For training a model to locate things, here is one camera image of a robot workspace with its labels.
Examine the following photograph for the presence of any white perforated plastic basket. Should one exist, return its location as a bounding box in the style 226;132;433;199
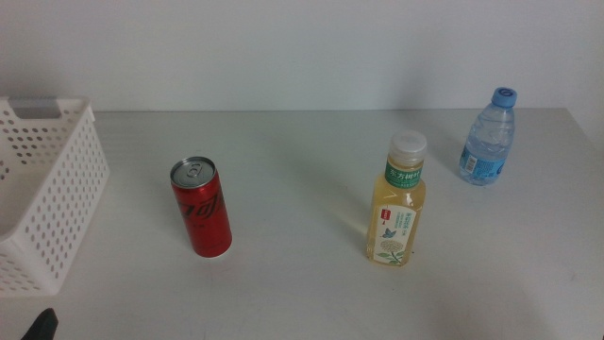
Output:
0;95;111;298

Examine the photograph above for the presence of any red cola can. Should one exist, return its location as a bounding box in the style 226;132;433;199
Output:
169;156;233;260

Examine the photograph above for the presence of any yellow tea bottle white cap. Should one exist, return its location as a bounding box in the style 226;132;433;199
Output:
365;129;428;268

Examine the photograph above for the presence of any clear water bottle blue cap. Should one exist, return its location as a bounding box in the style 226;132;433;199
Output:
458;86;518;187

